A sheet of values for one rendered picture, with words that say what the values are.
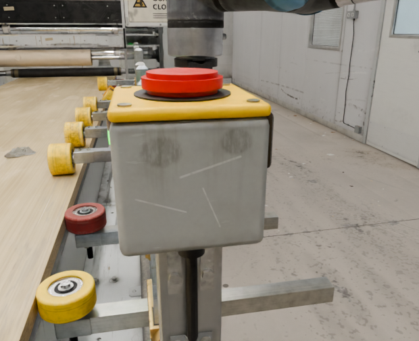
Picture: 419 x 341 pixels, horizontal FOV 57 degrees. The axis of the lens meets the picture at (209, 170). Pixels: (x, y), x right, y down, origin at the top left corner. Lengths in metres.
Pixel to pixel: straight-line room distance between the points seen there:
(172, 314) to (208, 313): 0.02
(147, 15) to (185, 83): 3.05
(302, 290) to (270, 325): 1.23
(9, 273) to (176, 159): 0.54
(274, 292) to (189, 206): 0.49
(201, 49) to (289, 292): 0.40
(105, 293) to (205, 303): 0.85
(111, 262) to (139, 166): 1.02
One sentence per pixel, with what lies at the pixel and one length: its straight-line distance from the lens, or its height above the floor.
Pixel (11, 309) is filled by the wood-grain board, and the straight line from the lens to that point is 0.61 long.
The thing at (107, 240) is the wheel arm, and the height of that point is 0.84.
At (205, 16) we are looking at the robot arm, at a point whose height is 1.27.
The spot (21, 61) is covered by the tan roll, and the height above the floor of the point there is 1.02.
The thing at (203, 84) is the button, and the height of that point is 1.23.
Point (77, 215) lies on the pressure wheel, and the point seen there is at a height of 0.91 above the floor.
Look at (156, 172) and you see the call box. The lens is 0.17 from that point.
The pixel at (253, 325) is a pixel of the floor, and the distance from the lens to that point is 1.88.
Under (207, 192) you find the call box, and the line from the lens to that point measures 0.17.
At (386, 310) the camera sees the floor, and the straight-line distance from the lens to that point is 2.12.
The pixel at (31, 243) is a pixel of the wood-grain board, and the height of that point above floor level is 0.90.
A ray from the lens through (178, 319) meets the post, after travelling 0.23.
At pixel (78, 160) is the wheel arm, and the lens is 1.03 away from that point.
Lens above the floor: 1.25
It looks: 20 degrees down
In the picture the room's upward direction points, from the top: straight up
